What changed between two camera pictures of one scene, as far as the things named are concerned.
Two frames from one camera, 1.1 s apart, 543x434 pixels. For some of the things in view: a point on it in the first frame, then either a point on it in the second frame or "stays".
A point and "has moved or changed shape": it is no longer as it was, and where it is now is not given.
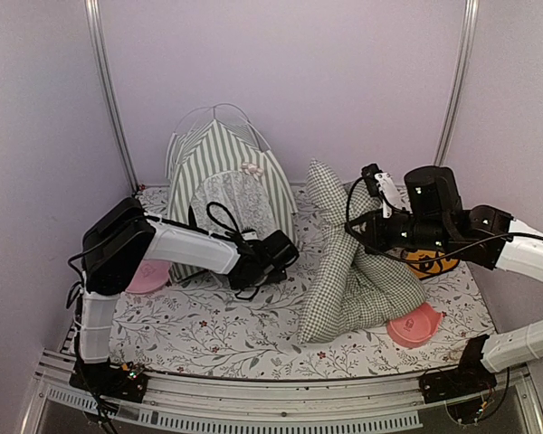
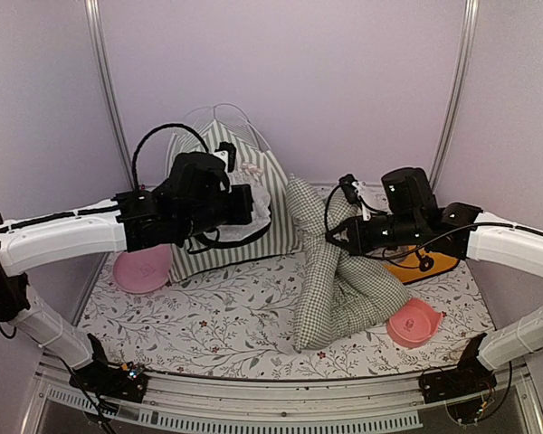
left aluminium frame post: [94, 23] stays
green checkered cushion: [351, 292] has moved or changed shape
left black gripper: [277, 275] to [242, 213]
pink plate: [150, 275] stays
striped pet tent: [231, 183] stays
